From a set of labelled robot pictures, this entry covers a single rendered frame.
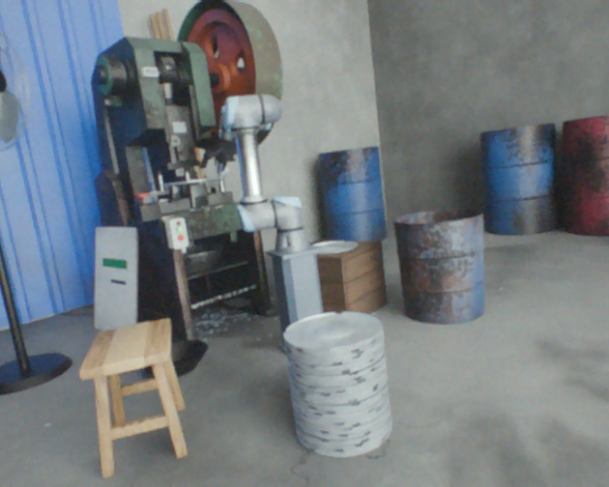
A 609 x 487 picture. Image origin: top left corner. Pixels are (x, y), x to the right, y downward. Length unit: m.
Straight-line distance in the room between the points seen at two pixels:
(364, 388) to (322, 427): 0.16
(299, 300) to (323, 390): 0.71
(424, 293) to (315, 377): 1.05
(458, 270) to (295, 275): 0.75
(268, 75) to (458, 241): 1.25
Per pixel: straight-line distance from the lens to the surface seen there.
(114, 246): 2.79
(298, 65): 4.91
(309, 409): 1.37
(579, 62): 4.78
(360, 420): 1.36
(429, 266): 2.19
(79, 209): 3.59
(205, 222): 2.41
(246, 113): 1.87
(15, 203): 3.49
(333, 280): 2.26
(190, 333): 2.36
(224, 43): 2.84
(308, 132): 4.86
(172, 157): 2.52
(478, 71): 5.11
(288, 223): 1.93
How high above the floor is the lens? 0.81
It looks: 10 degrees down
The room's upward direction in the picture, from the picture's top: 7 degrees counter-clockwise
